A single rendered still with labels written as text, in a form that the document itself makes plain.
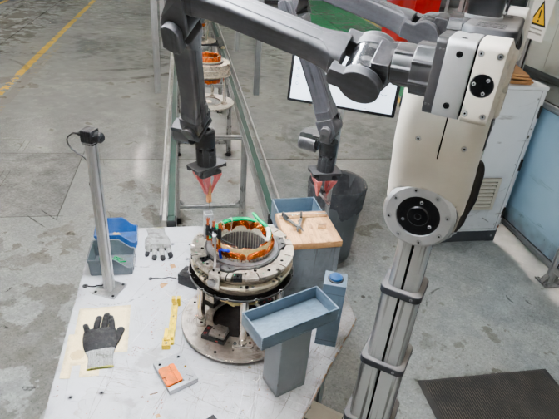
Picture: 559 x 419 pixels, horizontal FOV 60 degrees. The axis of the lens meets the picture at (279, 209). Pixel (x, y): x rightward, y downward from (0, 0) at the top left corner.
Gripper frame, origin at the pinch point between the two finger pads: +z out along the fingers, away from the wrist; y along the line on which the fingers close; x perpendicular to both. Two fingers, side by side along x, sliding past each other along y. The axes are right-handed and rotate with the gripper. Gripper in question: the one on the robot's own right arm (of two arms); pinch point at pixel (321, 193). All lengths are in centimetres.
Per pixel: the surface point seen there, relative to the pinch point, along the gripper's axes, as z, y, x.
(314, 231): 11.9, 2.8, 5.6
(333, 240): 11.7, -2.3, 11.9
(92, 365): 40, 76, 28
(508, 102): 10, -168, -122
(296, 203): 14.6, 2.3, -18.0
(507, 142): 38, -177, -121
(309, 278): 27.0, 4.4, 12.1
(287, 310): 15.4, 20.5, 38.6
